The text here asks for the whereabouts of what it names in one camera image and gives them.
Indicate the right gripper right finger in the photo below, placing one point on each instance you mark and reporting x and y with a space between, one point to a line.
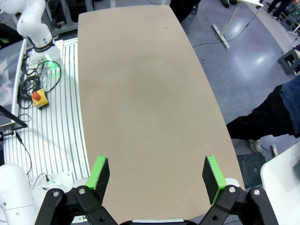
214 180

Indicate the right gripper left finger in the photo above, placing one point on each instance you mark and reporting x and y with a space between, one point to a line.
97 175

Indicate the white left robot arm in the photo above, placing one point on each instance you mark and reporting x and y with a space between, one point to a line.
35 30

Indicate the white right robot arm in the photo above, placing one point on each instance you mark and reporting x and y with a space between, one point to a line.
14 194

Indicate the white shoe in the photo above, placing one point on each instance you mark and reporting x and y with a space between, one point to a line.
255 145

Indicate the white rounded side table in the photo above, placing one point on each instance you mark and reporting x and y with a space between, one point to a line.
281 187

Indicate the person in denim jacket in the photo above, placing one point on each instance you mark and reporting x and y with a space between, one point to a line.
264 117

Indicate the yellow emergency stop button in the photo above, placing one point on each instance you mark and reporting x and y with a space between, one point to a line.
39 98

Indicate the black stand bar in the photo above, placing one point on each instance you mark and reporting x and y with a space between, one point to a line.
14 118

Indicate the grey board white edge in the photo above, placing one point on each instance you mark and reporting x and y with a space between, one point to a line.
9 70

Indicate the grey step stool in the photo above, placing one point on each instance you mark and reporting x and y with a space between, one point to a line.
289 62

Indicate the grey metal cart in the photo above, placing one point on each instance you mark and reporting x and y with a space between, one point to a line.
290 20

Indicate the distant person dark trousers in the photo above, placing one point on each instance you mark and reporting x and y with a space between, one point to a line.
279 9

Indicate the grey metal frame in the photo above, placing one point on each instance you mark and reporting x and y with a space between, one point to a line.
68 16

